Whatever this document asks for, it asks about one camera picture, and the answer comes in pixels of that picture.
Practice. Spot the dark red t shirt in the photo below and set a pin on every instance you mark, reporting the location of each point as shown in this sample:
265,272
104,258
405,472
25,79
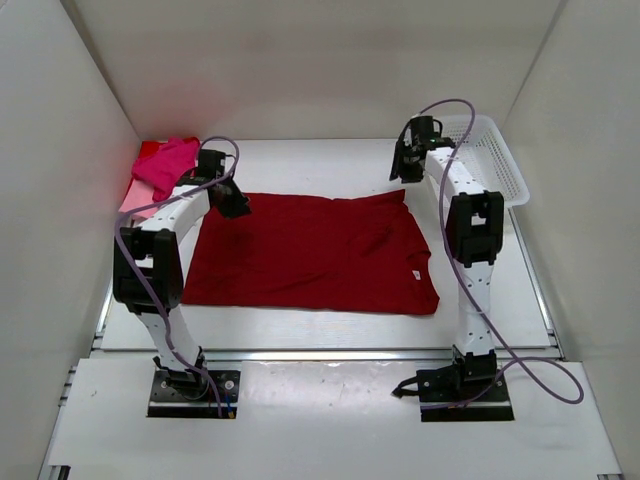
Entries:
362,255

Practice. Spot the bright red folded t shirt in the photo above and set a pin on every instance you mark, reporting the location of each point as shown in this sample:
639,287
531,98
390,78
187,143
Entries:
184,149

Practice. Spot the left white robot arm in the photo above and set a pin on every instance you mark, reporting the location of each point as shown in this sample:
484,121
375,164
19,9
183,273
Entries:
147,270

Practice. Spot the white plastic mesh basket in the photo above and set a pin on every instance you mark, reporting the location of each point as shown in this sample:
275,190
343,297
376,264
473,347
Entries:
485,155

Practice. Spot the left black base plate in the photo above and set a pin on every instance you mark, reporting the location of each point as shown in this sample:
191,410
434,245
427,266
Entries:
186,395

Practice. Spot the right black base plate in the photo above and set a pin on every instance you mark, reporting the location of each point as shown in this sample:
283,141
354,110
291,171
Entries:
450,394

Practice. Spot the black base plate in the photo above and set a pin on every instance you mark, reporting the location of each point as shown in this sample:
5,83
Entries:
450,394
186,395

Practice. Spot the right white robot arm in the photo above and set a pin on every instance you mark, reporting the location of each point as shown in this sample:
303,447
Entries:
472,225

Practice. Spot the light pink folded t shirt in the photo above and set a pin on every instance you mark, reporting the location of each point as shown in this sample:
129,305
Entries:
139,194

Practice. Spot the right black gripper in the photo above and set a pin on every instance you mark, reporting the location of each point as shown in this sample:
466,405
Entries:
397,172

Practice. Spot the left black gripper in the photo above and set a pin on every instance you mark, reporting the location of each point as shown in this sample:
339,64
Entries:
240,205

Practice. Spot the aluminium rail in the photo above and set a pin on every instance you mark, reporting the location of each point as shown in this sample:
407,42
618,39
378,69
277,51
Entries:
326,355

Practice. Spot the magenta folded t shirt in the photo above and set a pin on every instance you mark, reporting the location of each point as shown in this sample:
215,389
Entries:
161,173

